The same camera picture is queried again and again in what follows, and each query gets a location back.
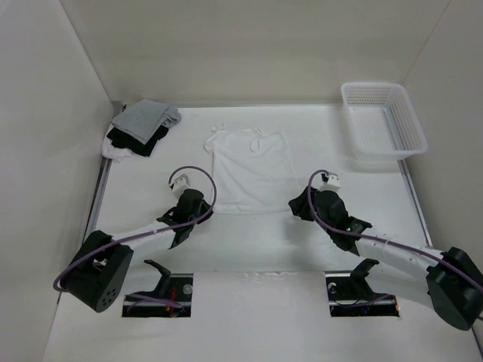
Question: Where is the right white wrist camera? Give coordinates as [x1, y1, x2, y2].
[318, 171, 340, 192]

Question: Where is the folded grey tank top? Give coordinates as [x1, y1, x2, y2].
[112, 100, 182, 143]

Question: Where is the folded white tank top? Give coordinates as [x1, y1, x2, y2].
[101, 137, 132, 162]

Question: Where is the white tank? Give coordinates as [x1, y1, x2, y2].
[101, 137, 132, 162]
[205, 129, 298, 215]

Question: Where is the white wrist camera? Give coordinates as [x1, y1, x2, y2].
[169, 173, 191, 198]
[318, 171, 340, 192]

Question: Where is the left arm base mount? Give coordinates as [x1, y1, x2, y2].
[122, 259, 194, 318]

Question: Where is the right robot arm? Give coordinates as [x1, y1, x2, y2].
[288, 187, 482, 331]

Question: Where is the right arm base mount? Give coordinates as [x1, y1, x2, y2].
[325, 259, 399, 318]

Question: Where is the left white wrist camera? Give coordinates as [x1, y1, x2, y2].
[169, 173, 191, 198]

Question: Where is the white plastic basket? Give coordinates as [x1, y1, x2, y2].
[340, 82, 428, 161]

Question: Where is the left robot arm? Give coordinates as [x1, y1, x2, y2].
[54, 189, 213, 313]

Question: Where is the metal table edge rail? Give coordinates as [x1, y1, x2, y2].
[75, 100, 128, 272]

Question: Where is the folded black tank top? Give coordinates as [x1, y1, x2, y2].
[107, 126, 169, 157]

